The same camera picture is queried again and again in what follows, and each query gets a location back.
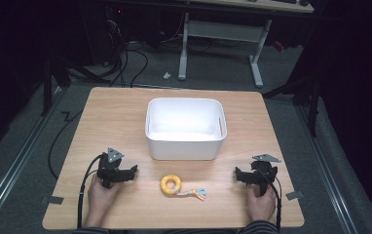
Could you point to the dark metal stand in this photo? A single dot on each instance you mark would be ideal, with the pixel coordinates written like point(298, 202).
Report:
point(312, 97)
point(47, 87)

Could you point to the person's left striped sleeve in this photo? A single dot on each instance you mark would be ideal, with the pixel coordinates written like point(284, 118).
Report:
point(90, 230)

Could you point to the person's right hand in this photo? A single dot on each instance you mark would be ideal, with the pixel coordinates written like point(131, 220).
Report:
point(261, 204)

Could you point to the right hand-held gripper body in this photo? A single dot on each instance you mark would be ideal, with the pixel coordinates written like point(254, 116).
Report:
point(264, 172)

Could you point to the person's left hand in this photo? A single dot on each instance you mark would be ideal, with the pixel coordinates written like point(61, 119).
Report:
point(100, 198)

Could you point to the dark computer tower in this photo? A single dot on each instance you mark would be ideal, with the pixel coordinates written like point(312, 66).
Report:
point(104, 32)

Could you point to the red object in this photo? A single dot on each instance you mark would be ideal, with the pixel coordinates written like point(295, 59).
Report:
point(278, 46)

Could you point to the grey tape piece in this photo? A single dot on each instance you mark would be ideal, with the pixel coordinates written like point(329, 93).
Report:
point(294, 195)
point(52, 200)

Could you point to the person's striped sleeve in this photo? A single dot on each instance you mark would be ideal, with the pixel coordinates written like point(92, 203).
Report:
point(90, 230)
point(258, 227)

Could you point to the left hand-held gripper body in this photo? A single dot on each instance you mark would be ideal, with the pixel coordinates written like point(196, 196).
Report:
point(108, 169)

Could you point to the person's right striped sleeve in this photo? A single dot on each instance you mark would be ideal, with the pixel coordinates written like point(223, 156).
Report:
point(258, 227)

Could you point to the white plastic bin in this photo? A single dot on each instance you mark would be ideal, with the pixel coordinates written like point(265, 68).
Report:
point(185, 128)

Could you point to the white-legged desk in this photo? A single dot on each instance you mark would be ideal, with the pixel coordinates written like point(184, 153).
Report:
point(223, 31)

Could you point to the white paper scrap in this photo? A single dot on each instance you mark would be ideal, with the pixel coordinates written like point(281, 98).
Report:
point(167, 75)

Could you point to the metal floor rail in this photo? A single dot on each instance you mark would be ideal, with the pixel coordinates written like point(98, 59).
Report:
point(18, 159)
point(323, 169)

